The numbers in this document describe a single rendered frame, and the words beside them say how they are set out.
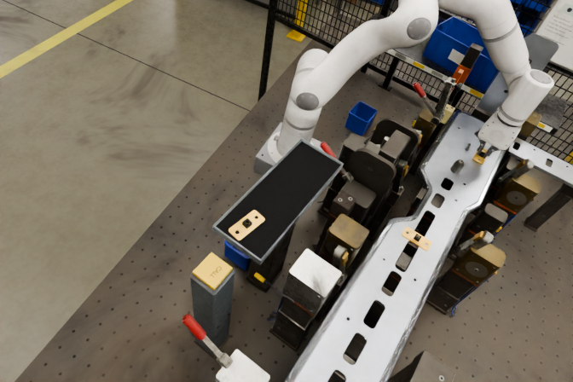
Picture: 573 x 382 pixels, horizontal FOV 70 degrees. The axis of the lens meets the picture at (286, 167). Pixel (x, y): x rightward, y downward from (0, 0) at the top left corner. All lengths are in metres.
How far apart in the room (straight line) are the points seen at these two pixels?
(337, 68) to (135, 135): 1.77
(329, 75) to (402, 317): 0.70
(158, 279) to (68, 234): 1.07
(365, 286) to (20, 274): 1.72
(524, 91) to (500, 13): 0.29
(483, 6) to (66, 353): 1.42
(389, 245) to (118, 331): 0.81
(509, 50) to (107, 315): 1.35
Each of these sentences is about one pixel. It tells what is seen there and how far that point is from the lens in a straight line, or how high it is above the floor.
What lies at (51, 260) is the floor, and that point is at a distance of 2.35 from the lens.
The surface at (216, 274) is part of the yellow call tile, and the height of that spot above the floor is 1.16.
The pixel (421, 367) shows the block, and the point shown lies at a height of 1.03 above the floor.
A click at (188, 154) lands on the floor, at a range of 2.62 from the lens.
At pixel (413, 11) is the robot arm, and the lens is 1.11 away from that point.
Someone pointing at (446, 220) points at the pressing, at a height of 1.00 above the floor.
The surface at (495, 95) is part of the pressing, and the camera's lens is 1.76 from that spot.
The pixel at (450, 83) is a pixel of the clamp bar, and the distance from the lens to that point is 1.45.
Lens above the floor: 1.97
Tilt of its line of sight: 49 degrees down
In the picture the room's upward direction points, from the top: 12 degrees clockwise
